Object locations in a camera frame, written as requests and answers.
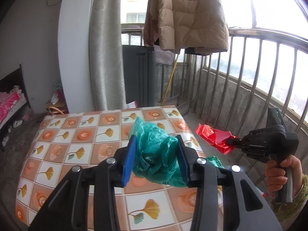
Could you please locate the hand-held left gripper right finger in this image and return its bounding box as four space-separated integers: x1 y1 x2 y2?
175 135 283 231

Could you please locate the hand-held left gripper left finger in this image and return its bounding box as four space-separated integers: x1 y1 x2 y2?
28 135 137 231

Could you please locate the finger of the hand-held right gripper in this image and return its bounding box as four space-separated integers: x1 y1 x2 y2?
225 136 247 151

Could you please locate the red printed snack bag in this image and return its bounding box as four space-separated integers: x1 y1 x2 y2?
195 123 239 155

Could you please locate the green plastic bag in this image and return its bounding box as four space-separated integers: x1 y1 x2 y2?
127 117 189 187

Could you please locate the person's right forearm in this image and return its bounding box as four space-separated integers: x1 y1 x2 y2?
269 174 308 222

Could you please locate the person's right hand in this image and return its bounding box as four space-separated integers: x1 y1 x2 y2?
265 154 302 199

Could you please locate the green dotted packet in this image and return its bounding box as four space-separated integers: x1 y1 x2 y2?
206 155 225 169

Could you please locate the metal dustpan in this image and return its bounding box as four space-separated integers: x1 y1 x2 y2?
166 96 193 116

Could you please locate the leaf patterned tablecloth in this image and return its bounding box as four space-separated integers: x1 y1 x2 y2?
15 105 224 231

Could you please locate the dark grey cabinet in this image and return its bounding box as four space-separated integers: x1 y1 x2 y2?
122 44 157 107

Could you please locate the brown cardboard box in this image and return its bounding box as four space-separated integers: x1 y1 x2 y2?
44 99 69 116

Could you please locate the pink white cloth bundle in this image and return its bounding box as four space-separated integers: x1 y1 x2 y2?
52 79 66 104

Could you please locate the grey checked hanging cloth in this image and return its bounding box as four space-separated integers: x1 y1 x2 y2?
155 45 176 66

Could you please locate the metal balcony railing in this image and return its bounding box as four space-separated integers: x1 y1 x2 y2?
120 28 308 190

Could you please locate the grey curtain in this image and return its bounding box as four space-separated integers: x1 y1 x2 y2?
89 0 127 112

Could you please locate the pink floral blanket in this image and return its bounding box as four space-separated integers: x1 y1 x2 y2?
0 85 27 123

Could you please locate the beige padded jacket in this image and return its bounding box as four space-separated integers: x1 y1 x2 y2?
144 0 229 53

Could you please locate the bed with pink bedding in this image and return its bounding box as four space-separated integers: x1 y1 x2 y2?
0 63 32 116

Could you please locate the yellow broom handle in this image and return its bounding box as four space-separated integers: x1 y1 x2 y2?
161 54 179 104

